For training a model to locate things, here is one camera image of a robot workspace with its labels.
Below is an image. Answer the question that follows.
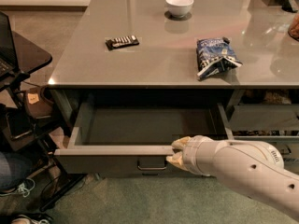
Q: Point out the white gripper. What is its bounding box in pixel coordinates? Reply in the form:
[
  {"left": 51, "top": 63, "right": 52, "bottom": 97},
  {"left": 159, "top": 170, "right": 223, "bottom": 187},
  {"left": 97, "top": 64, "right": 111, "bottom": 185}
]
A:
[{"left": 166, "top": 135, "right": 218, "bottom": 176}]

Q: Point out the grey drawer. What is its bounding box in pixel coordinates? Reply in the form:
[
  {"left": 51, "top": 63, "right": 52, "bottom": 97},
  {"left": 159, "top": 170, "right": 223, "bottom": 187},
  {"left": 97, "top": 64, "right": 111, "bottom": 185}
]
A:
[
  {"left": 55, "top": 102, "right": 229, "bottom": 177},
  {"left": 235, "top": 136, "right": 299, "bottom": 159},
  {"left": 230, "top": 105, "right": 299, "bottom": 131}
]

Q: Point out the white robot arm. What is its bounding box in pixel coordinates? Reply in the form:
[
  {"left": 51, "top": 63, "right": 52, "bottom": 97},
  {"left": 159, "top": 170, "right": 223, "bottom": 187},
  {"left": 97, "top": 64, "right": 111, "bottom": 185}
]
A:
[{"left": 166, "top": 135, "right": 299, "bottom": 221}]

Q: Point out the blue chip bag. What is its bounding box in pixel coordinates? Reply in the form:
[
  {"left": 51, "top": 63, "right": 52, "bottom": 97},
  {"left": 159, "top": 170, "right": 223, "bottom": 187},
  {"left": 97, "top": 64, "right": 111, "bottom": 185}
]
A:
[{"left": 196, "top": 37, "right": 243, "bottom": 80}]

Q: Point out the black snack bar package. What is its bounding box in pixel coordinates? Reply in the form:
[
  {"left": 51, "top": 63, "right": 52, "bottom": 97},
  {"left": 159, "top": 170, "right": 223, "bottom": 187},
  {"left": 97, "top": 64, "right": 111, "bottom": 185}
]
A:
[{"left": 106, "top": 35, "right": 139, "bottom": 50}]

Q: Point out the white ceramic bowl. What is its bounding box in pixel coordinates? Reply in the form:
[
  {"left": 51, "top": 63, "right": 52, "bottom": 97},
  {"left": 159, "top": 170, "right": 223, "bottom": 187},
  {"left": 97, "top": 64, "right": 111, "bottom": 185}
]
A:
[{"left": 165, "top": 0, "right": 193, "bottom": 18}]

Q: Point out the brown bag with tag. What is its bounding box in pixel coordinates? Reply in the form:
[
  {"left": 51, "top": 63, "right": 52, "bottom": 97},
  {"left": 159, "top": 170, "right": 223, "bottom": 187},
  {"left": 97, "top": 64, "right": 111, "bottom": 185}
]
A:
[{"left": 24, "top": 86, "right": 54, "bottom": 119}]

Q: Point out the person leg in jeans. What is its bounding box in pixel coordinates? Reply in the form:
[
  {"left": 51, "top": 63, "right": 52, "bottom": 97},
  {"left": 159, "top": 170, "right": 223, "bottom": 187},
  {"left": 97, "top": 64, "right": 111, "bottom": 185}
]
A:
[{"left": 0, "top": 152, "right": 33, "bottom": 192}]

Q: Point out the brown object table right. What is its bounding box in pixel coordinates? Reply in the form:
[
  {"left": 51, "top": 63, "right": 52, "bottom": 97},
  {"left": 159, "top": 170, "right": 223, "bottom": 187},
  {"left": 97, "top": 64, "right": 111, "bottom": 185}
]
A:
[{"left": 288, "top": 14, "right": 299, "bottom": 40}]

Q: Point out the white sneaker lower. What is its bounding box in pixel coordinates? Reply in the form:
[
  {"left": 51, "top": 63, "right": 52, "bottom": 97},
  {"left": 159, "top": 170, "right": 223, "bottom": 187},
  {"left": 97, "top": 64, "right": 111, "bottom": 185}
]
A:
[{"left": 10, "top": 215, "right": 53, "bottom": 224}]

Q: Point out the black laptop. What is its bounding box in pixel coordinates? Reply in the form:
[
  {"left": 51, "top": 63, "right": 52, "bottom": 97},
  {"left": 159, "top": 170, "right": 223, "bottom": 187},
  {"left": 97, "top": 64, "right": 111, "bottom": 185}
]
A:
[{"left": 0, "top": 11, "right": 19, "bottom": 79}]

